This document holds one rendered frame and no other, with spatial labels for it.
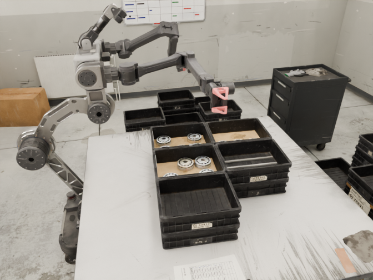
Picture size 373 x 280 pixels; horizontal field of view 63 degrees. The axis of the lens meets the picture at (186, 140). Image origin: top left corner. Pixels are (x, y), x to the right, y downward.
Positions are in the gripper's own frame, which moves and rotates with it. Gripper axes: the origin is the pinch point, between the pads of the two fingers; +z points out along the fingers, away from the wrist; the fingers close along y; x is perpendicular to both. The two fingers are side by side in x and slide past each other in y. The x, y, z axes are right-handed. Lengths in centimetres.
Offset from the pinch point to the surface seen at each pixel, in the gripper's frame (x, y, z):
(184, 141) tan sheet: 1, 62, -75
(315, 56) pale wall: -295, 99, -354
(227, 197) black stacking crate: -10, 62, -13
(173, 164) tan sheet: 13, 62, -50
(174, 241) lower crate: 23, 71, 3
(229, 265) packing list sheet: 0, 75, 19
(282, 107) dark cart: -126, 88, -160
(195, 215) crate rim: 13, 53, 5
